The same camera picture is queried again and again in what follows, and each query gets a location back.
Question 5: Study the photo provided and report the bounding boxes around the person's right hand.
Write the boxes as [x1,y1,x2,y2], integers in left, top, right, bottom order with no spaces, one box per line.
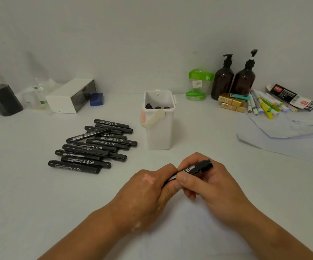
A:
[174,152,252,228]

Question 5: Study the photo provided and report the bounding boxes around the person's left hand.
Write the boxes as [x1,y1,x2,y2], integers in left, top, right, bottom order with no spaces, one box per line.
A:
[109,163,179,236]

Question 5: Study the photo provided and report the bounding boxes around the person's right forearm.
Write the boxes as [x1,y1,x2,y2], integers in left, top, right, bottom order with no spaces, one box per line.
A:
[224,201,313,260]

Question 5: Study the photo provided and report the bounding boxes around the person's left forearm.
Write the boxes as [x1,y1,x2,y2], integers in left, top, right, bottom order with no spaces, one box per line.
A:
[37,206,136,260]

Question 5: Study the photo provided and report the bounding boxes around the pile of black markers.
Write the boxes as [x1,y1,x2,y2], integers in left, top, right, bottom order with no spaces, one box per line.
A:
[48,119,138,175]

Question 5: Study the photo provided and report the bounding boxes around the green clear plastic container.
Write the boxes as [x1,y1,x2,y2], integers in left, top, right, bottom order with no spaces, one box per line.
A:
[185,69,215,101]

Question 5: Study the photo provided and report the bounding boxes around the teal nail clipper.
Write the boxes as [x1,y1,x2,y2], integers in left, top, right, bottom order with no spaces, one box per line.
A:
[230,93,252,101]

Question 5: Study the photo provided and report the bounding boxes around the amber pump bottle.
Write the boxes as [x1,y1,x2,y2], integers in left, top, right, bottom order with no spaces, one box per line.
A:
[211,54,234,101]
[230,49,258,97]

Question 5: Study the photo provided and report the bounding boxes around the heap of coloured highlighter pens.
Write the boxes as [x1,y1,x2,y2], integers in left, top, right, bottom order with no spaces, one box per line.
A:
[247,89,299,120]

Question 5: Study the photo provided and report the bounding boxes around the light blue cloth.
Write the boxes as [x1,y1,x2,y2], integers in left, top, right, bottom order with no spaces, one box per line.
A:
[236,104,313,167]

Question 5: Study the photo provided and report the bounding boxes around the small blue box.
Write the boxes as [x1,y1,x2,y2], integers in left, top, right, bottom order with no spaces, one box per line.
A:
[90,93,103,107]

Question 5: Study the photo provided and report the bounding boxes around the black packet with red label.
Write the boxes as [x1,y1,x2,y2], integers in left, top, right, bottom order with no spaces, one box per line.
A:
[265,84,313,112]

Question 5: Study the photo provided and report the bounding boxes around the white storage box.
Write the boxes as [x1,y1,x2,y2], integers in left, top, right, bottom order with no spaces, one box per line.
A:
[45,78,97,114]

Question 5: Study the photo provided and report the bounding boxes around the clear plastic bag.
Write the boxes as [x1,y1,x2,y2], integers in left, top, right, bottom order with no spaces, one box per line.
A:
[18,78,63,110]

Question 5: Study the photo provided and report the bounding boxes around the clear bottle with dark liquid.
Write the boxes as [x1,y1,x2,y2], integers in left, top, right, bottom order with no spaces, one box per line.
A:
[0,55,24,117]

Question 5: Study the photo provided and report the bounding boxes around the white plastic bucket with handle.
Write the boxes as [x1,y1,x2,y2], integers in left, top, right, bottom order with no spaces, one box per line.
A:
[141,90,177,151]

